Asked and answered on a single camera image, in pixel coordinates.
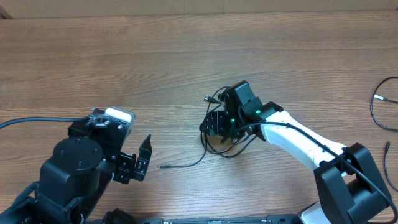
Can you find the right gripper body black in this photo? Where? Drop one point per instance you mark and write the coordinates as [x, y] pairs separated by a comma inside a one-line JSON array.
[[221, 124]]

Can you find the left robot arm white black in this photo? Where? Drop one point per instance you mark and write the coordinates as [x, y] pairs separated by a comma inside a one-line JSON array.
[[75, 177]]

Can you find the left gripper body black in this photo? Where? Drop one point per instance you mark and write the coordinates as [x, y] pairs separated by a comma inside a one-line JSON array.
[[125, 168]]

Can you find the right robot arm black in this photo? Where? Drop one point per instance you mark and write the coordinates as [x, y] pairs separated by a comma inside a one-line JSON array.
[[349, 184]]

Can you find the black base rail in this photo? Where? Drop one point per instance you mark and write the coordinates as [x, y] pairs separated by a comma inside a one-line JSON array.
[[120, 216]]

